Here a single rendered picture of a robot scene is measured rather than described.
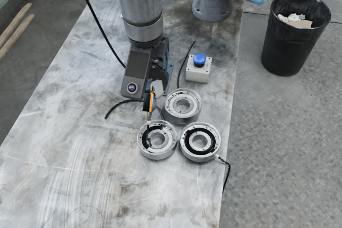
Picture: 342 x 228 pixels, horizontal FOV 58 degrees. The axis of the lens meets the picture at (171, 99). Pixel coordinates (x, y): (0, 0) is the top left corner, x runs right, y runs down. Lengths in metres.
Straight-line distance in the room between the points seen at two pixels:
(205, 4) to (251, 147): 0.92
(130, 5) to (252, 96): 1.53
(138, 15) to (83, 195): 0.46
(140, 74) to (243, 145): 1.24
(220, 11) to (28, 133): 0.75
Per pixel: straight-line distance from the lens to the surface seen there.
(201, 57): 0.93
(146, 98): 0.75
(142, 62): 0.62
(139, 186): 0.79
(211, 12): 1.15
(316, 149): 1.90
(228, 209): 1.63
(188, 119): 0.84
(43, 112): 0.97
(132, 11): 0.55
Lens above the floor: 1.53
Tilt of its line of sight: 53 degrees down
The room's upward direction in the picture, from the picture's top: 2 degrees counter-clockwise
